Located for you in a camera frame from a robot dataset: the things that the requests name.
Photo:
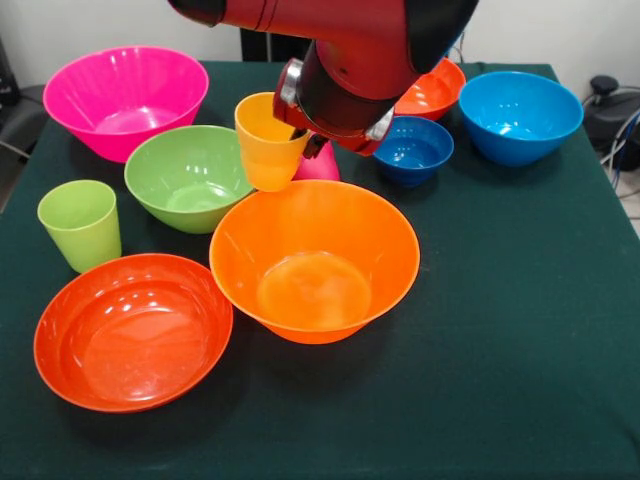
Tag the raspberry red cup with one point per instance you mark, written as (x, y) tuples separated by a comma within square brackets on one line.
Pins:
[(320, 167)]

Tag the yellow cup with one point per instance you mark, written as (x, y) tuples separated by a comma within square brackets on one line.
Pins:
[(265, 150)]

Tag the large pink bowl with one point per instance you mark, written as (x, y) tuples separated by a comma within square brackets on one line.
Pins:
[(125, 90)]

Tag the light green cup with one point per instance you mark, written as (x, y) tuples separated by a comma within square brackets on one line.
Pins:
[(80, 230)]

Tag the red-orange bowl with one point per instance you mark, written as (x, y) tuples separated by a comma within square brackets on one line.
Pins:
[(130, 335), (435, 95)]

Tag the small dark blue bowl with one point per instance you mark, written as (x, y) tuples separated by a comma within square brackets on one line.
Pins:
[(415, 155)]

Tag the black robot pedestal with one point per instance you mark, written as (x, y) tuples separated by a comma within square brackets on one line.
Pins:
[(270, 47)]

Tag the light blue bowl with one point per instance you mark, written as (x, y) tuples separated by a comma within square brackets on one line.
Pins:
[(520, 117)]

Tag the black pedestal foot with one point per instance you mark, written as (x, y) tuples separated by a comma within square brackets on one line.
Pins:
[(20, 120), (610, 110)]

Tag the large orange bowl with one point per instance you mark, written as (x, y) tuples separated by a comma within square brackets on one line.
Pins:
[(315, 250)]

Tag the black equipment box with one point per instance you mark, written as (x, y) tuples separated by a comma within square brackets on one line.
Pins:
[(6, 75)]

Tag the dark green table cloth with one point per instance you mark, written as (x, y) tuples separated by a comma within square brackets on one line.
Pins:
[(500, 350)]

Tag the green bowl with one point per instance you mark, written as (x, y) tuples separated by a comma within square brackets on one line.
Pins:
[(185, 175)]

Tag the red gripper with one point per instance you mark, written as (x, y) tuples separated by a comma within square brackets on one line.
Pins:
[(340, 136)]

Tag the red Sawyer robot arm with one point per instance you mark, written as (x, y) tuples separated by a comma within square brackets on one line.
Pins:
[(350, 50)]

